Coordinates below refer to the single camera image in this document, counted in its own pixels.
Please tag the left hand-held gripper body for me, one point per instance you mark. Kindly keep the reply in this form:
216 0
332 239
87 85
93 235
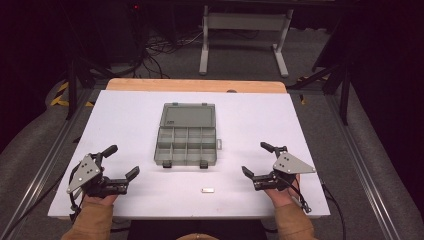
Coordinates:
85 171

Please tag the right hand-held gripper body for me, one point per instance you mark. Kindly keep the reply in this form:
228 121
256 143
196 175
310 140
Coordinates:
290 165

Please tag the person's left hand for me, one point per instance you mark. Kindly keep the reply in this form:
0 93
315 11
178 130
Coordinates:
100 200

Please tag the person's right hand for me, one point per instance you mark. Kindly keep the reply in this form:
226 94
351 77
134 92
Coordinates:
282 197

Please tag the small white rectangular piece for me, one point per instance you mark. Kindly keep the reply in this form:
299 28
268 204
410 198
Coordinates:
207 190

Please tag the grey plastic compartment box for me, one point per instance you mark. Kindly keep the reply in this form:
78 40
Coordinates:
186 135

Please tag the yellow black floor tape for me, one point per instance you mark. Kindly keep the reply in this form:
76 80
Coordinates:
63 96

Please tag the black metal stand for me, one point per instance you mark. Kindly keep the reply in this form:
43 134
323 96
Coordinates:
71 90
336 83

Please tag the wooden table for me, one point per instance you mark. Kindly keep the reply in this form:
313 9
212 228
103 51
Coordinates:
196 85

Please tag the white metal stand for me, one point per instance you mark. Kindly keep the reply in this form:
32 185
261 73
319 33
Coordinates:
245 36

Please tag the aluminium rail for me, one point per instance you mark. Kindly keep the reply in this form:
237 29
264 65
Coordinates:
363 166
36 170

